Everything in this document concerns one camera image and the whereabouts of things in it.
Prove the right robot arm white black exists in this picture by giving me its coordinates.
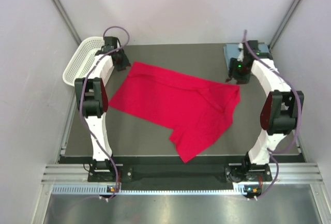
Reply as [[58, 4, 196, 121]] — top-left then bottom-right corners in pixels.
[[223, 40, 304, 181]]

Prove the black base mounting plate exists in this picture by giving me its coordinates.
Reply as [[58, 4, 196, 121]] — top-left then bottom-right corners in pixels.
[[87, 156, 274, 184]]

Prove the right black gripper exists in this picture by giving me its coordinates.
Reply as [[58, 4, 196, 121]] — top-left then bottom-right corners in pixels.
[[224, 58, 249, 85]]

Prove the left aluminium corner post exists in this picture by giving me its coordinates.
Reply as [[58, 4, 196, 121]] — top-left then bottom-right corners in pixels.
[[51, 0, 82, 45]]

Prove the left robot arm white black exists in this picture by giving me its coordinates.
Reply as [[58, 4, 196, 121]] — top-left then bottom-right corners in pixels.
[[74, 36, 130, 181]]

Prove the right aluminium corner post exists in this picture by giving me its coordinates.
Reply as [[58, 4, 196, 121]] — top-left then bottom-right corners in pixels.
[[268, 0, 302, 51]]

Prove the aluminium corner post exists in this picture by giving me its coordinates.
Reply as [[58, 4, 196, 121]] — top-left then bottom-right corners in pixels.
[[51, 0, 82, 45], [268, 0, 302, 51]]

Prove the white perforated plastic basket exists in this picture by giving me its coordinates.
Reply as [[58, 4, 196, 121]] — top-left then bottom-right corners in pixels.
[[62, 36, 104, 86]]

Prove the aluminium frame rail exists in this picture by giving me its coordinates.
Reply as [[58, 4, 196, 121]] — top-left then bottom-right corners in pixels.
[[41, 163, 323, 184]]

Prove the grey slotted cable duct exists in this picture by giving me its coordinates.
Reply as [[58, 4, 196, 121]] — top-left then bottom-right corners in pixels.
[[51, 184, 262, 196]]

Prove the red t shirt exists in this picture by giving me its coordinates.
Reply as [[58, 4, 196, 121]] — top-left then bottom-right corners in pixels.
[[109, 62, 240, 163]]

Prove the folded blue t shirt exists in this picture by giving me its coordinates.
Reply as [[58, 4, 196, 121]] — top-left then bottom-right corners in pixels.
[[223, 41, 269, 73]]

